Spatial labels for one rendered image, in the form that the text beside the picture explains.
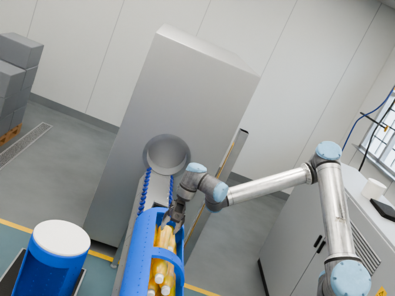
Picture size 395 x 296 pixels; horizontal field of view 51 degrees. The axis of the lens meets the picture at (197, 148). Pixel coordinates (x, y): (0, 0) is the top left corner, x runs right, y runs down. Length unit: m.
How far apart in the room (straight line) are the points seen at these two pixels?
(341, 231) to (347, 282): 0.22
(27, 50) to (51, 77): 1.77
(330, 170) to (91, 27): 5.06
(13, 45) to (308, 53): 4.06
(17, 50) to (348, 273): 4.22
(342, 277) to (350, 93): 5.32
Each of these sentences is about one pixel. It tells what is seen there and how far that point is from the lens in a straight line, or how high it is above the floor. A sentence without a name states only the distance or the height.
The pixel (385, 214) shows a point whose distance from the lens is 3.44.
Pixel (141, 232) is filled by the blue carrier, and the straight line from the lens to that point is 2.14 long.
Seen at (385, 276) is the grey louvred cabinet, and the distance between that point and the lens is 2.92.
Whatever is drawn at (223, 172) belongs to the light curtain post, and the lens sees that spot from 2.75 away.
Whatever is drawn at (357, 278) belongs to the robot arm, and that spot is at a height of 1.61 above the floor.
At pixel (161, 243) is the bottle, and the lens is 2.16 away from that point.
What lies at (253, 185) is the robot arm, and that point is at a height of 1.63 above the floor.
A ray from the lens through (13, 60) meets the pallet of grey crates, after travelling 5.11.
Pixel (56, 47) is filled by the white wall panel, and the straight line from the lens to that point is 6.66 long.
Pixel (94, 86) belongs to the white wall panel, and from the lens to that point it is 6.59.
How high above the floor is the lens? 2.27
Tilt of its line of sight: 17 degrees down
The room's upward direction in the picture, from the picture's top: 24 degrees clockwise
